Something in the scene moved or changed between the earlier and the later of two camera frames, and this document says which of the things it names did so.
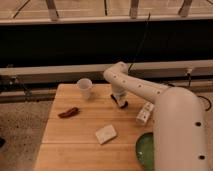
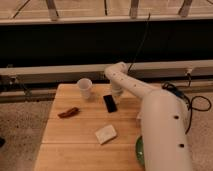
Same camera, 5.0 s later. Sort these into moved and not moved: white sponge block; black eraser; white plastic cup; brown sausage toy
Moved: black eraser
Not moved: white plastic cup; white sponge block; brown sausage toy
